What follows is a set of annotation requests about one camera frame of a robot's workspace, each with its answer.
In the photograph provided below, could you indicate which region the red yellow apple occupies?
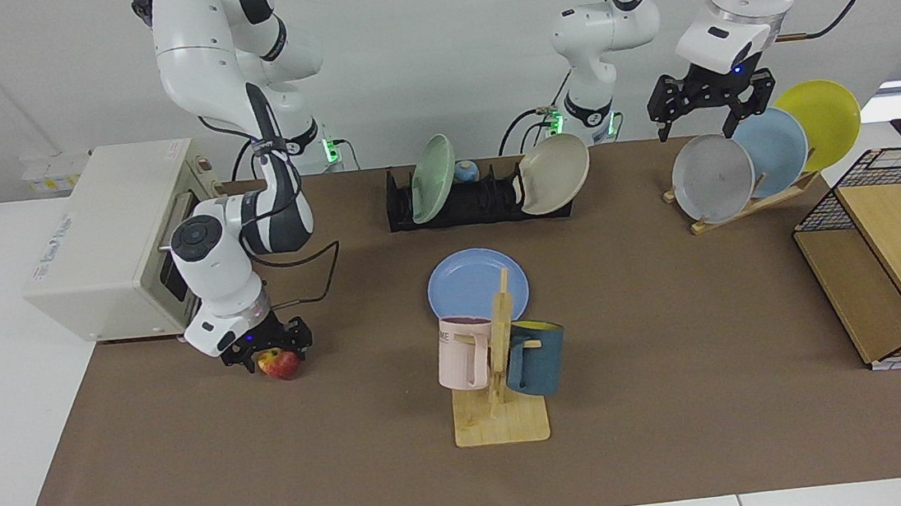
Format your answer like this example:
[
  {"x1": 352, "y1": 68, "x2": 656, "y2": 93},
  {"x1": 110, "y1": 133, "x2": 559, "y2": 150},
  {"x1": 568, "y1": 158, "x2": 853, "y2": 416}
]
[{"x1": 257, "y1": 346, "x2": 302, "y2": 383}]

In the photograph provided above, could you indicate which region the light blue plate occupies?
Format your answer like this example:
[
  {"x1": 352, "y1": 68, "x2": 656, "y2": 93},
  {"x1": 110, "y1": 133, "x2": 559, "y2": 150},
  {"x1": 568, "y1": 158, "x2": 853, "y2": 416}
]
[{"x1": 728, "y1": 103, "x2": 814, "y2": 202}]

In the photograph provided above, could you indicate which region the grey plate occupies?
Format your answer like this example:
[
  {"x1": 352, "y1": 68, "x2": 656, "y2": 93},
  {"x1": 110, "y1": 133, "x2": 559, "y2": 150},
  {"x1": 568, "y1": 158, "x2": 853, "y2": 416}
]
[{"x1": 667, "y1": 130, "x2": 759, "y2": 228}]

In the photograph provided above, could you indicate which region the wooden plate rack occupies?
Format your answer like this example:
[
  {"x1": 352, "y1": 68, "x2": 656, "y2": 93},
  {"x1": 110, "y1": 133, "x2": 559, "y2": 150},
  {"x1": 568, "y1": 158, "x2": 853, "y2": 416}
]
[{"x1": 662, "y1": 168, "x2": 824, "y2": 239}]

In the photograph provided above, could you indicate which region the yellow plate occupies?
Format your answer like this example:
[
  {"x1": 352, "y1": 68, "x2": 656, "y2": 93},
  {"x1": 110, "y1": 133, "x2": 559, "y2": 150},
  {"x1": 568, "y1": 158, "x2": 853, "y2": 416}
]
[{"x1": 771, "y1": 76, "x2": 866, "y2": 177}]

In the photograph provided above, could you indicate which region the beige plate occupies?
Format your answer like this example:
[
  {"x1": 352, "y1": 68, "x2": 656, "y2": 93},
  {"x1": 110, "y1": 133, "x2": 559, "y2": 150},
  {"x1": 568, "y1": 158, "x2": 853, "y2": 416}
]
[{"x1": 514, "y1": 131, "x2": 595, "y2": 218}]

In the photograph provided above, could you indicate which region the black dish rack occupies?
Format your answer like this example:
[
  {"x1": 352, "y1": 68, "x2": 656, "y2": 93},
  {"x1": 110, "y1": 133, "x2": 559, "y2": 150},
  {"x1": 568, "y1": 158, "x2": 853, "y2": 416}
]
[{"x1": 383, "y1": 151, "x2": 576, "y2": 234}]

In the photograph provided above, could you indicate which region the green plate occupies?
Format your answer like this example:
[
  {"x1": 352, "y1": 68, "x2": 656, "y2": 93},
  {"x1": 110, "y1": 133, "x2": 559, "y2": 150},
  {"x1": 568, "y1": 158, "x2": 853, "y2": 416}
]
[{"x1": 405, "y1": 133, "x2": 462, "y2": 225}]

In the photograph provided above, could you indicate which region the brown table cloth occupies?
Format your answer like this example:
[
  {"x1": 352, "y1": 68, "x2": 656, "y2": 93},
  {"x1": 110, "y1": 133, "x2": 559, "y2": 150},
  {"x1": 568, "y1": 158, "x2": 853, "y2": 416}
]
[{"x1": 0, "y1": 116, "x2": 901, "y2": 506}]

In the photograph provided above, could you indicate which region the pink cup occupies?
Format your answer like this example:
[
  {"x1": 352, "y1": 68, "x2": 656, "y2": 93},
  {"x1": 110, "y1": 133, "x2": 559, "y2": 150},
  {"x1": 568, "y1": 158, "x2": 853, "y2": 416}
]
[{"x1": 433, "y1": 312, "x2": 499, "y2": 393}]

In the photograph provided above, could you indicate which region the pale toaster oven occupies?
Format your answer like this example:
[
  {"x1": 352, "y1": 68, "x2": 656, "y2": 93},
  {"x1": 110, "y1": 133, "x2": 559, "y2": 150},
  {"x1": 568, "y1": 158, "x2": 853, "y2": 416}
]
[{"x1": 10, "y1": 134, "x2": 243, "y2": 356}]

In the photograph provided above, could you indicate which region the wooden cup stand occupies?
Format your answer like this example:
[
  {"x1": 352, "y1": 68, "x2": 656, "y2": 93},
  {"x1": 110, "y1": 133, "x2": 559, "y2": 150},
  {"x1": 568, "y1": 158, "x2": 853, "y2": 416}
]
[{"x1": 439, "y1": 264, "x2": 552, "y2": 450}]

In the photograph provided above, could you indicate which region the dark blue cup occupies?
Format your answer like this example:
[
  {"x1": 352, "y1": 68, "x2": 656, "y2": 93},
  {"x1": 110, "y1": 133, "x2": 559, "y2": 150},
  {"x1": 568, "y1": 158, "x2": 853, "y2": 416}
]
[{"x1": 500, "y1": 317, "x2": 571, "y2": 402}]

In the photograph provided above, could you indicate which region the white wall socket box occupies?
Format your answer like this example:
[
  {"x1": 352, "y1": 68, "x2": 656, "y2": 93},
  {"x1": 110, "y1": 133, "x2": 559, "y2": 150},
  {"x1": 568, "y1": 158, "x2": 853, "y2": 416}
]
[{"x1": 20, "y1": 151, "x2": 94, "y2": 196}]

